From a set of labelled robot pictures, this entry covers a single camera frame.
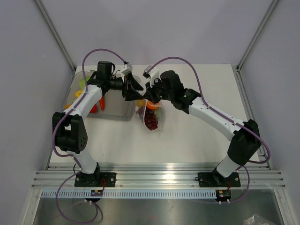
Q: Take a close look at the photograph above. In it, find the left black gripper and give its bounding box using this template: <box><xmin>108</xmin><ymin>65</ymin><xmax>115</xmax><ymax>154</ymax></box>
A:
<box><xmin>107</xmin><ymin>73</ymin><xmax>143</xmax><ymax>101</ymax></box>

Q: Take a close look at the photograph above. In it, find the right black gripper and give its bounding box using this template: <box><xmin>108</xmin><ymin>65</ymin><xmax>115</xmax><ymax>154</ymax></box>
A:
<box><xmin>144</xmin><ymin>77</ymin><xmax>174</xmax><ymax>105</ymax></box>

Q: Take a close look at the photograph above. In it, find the green netted melon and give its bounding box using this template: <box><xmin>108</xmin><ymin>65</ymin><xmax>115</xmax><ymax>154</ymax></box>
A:
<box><xmin>154</xmin><ymin>107</ymin><xmax>163</xmax><ymax>120</ymax></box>

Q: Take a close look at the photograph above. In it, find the clear zip top bag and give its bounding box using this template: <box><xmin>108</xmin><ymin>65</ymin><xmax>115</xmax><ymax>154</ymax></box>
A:
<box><xmin>135</xmin><ymin>99</ymin><xmax>166</xmax><ymax>132</ymax></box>

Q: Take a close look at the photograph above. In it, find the purple grape bunch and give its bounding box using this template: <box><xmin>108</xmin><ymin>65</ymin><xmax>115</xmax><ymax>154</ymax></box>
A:
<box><xmin>144</xmin><ymin>108</ymin><xmax>158</xmax><ymax>130</ymax></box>

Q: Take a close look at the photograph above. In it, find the yellow lemon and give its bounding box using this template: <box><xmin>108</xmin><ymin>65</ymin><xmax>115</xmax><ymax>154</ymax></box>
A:
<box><xmin>136</xmin><ymin>99</ymin><xmax>146</xmax><ymax>107</ymax></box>
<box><xmin>75</xmin><ymin>90</ymin><xmax>83</xmax><ymax>99</ymax></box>

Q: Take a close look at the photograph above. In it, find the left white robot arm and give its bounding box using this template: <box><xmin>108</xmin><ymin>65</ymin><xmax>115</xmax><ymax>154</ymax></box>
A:
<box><xmin>52</xmin><ymin>61</ymin><xmax>143</xmax><ymax>187</ymax></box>

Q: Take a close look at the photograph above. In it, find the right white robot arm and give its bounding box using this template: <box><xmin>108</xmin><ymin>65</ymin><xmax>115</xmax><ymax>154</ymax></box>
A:
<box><xmin>143</xmin><ymin>70</ymin><xmax>261</xmax><ymax>186</ymax></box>

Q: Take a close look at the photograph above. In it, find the clear plastic food tray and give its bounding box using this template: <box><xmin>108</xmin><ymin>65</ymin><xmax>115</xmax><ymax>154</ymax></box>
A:
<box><xmin>61</xmin><ymin>71</ymin><xmax>136</xmax><ymax>121</ymax></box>

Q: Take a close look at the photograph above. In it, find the green cabbage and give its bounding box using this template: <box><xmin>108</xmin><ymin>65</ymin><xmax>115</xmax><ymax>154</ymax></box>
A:
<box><xmin>79</xmin><ymin>76</ymin><xmax>90</xmax><ymax>90</ymax></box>

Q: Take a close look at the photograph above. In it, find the orange carrot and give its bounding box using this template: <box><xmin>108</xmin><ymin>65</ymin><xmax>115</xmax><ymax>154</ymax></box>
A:
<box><xmin>99</xmin><ymin>97</ymin><xmax>105</xmax><ymax>111</ymax></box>

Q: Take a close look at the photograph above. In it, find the small orange fruit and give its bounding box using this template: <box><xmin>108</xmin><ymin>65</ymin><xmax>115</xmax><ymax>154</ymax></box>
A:
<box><xmin>64</xmin><ymin>105</ymin><xmax>71</xmax><ymax>110</ymax></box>

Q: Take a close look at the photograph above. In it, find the crumpled plastic wrap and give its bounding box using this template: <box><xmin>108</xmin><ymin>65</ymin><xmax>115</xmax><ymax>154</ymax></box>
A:
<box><xmin>243</xmin><ymin>214</ymin><xmax>274</xmax><ymax>225</ymax></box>

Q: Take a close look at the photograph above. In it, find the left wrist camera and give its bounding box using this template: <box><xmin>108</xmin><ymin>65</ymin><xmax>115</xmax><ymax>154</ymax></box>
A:
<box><xmin>120</xmin><ymin>62</ymin><xmax>132</xmax><ymax>79</ymax></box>

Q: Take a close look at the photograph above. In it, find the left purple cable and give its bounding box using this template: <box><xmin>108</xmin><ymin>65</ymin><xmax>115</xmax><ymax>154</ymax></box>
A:
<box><xmin>52</xmin><ymin>48</ymin><xmax>129</xmax><ymax>223</ymax></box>

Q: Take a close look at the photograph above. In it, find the purple cable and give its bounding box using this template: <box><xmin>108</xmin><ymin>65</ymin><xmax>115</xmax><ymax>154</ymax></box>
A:
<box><xmin>147</xmin><ymin>56</ymin><xmax>271</xmax><ymax>204</ymax></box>
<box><xmin>52</xmin><ymin>48</ymin><xmax>129</xmax><ymax>223</ymax></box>

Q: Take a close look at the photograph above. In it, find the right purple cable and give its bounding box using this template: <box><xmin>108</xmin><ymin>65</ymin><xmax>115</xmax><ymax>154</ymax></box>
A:
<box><xmin>147</xmin><ymin>56</ymin><xmax>271</xmax><ymax>204</ymax></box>

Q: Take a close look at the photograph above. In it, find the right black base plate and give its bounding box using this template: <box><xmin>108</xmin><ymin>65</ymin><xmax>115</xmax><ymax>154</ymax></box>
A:
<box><xmin>195</xmin><ymin>172</ymin><xmax>241</xmax><ymax>188</ymax></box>

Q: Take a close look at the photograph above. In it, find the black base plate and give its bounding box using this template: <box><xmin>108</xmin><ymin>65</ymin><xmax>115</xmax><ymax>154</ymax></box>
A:
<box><xmin>195</xmin><ymin>172</ymin><xmax>241</xmax><ymax>188</ymax></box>
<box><xmin>74</xmin><ymin>172</ymin><xmax>117</xmax><ymax>188</ymax></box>

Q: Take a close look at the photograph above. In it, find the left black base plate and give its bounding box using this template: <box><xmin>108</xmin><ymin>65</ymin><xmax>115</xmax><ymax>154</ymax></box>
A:
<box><xmin>74</xmin><ymin>172</ymin><xmax>117</xmax><ymax>188</ymax></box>

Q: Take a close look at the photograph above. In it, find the aluminium rail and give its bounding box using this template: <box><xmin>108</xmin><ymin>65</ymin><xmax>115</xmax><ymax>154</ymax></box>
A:
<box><xmin>31</xmin><ymin>163</ymin><xmax>286</xmax><ymax>189</ymax></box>

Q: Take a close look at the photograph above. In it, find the white slotted cable duct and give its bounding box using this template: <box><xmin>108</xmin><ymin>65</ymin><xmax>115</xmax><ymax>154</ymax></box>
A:
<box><xmin>41</xmin><ymin>189</ymin><xmax>217</xmax><ymax>199</ymax></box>

